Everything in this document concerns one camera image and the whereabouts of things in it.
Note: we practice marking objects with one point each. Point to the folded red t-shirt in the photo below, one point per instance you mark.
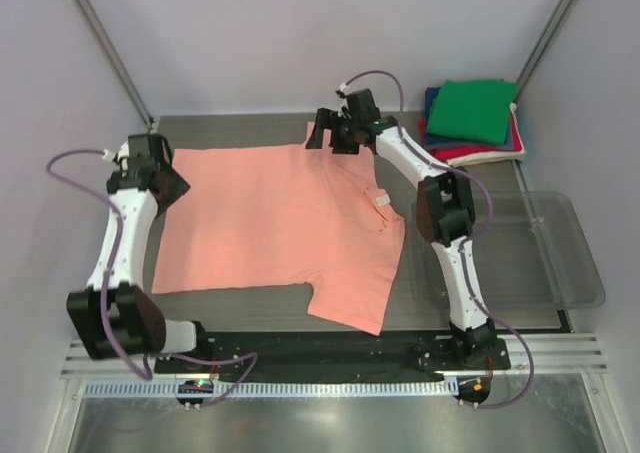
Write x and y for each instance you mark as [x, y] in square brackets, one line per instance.
[452, 153]

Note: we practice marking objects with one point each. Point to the salmon pink t-shirt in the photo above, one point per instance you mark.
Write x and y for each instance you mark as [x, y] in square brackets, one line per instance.
[284, 215]

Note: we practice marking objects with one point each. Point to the folded cream t-shirt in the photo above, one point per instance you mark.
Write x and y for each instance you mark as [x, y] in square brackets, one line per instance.
[516, 153]

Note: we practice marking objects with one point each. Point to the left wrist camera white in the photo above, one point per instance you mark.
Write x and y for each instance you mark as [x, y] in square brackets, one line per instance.
[119, 157]

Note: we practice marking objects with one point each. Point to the folded green t-shirt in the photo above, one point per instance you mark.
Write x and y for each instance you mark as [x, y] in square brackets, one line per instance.
[473, 109]

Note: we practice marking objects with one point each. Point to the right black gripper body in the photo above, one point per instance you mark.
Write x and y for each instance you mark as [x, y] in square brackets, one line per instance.
[348, 139]

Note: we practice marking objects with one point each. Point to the folded blue t-shirt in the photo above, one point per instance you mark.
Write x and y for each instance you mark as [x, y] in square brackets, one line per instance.
[431, 94]

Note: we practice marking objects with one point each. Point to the white slotted cable duct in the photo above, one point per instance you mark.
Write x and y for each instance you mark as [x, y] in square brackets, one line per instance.
[200, 388]

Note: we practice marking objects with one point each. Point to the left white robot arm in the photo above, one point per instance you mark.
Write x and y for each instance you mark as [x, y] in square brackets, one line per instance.
[114, 293]

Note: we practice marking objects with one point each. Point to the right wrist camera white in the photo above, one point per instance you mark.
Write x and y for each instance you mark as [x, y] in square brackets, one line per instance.
[343, 90]

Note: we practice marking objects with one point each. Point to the aluminium front rail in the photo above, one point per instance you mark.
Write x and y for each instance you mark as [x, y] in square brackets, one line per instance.
[551, 353]

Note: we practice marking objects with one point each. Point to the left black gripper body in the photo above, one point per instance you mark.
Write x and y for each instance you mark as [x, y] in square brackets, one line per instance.
[176, 188]

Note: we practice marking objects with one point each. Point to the aluminium frame post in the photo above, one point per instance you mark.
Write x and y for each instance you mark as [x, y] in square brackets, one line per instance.
[91, 18]
[551, 30]

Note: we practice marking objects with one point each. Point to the clear plastic bin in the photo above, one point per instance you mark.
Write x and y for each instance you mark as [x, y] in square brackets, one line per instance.
[535, 255]

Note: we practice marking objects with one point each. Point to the left aluminium frame post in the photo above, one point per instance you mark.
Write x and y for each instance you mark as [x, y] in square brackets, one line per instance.
[91, 18]

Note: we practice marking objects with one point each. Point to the right aluminium frame post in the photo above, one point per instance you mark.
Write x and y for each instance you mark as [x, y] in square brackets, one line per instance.
[551, 30]

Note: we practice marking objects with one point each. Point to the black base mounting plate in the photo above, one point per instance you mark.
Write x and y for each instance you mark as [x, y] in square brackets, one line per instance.
[428, 351]

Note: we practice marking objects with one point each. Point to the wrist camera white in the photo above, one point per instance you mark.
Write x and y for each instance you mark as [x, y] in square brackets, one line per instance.
[119, 157]
[343, 90]

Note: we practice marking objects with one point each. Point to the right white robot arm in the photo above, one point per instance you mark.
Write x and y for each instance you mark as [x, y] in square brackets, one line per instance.
[445, 211]

